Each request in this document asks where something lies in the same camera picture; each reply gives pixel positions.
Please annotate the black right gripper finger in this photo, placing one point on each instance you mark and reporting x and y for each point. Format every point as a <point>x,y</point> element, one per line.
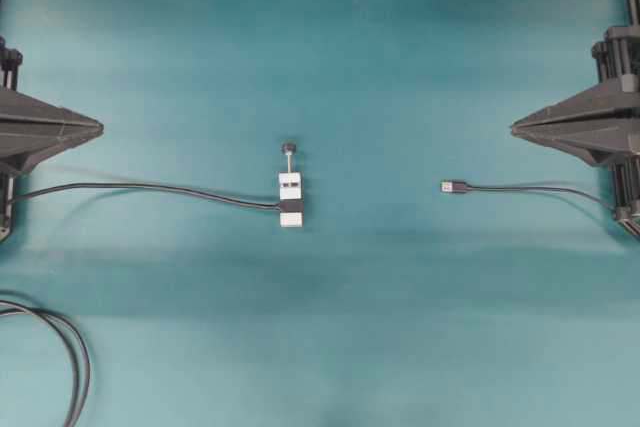
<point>600,100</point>
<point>596,147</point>

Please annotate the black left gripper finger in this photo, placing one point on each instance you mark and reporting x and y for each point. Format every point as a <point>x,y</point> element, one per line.
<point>21,153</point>
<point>21,108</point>

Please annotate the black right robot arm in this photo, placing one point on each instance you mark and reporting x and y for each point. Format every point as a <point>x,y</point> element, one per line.
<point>600,125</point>

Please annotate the white clamp vise block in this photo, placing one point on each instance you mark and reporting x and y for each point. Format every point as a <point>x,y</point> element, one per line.
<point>291,203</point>

